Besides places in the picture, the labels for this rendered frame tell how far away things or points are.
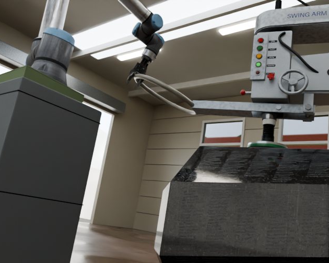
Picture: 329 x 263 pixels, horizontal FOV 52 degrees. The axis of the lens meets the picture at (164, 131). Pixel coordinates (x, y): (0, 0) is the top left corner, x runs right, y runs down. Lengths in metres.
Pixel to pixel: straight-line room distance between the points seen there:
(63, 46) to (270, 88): 1.10
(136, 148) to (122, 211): 1.94
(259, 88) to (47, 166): 1.20
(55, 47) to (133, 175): 8.94
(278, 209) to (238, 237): 0.20
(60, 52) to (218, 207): 1.00
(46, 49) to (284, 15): 1.34
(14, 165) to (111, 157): 8.49
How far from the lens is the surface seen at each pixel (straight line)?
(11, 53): 8.03
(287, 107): 1.95
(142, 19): 2.07
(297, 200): 1.47
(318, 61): 2.02
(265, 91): 1.94
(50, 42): 1.65
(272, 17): 2.17
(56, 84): 1.55
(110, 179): 9.77
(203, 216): 1.55
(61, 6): 1.96
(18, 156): 1.33
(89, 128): 1.50
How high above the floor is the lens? 0.42
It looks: 15 degrees up
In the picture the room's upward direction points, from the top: 9 degrees clockwise
